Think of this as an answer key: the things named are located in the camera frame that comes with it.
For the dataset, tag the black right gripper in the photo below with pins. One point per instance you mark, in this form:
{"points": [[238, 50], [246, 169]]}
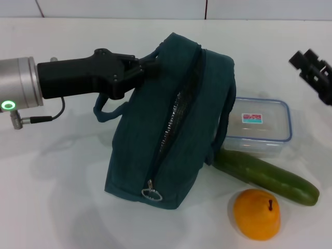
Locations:
{"points": [[325, 89]]}

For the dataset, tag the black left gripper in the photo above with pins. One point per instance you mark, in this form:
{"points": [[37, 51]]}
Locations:
{"points": [[77, 76]]}

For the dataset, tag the teal fabric lunch bag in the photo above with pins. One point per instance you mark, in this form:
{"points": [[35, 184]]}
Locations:
{"points": [[145, 145]]}

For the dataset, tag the clear blue-rimmed food container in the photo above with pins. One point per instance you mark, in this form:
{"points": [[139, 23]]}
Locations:
{"points": [[259, 129]]}

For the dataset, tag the green cucumber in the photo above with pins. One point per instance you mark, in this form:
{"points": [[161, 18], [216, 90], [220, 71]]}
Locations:
{"points": [[272, 181]]}

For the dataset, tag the orange pear fruit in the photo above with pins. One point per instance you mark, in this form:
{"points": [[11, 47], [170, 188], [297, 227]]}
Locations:
{"points": [[256, 218]]}

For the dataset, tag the small silver left wrist stud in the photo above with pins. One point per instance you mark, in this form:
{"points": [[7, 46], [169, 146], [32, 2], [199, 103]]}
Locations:
{"points": [[54, 59]]}

